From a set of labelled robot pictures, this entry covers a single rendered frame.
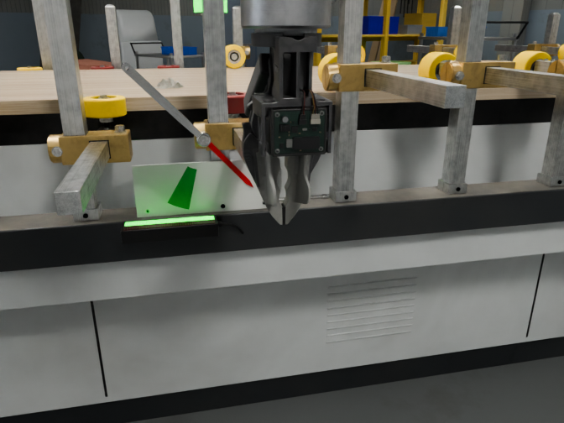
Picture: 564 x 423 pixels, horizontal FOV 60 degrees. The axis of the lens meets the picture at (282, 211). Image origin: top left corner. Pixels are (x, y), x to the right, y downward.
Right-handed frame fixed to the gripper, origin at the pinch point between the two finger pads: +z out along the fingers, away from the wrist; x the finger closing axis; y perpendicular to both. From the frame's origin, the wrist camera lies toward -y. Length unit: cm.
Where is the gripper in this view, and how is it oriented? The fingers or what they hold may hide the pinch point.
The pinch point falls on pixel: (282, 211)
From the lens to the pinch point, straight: 58.0
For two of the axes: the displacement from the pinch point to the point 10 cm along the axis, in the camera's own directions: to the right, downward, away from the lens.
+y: 2.1, 3.4, -9.2
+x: 9.8, -0.7, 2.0
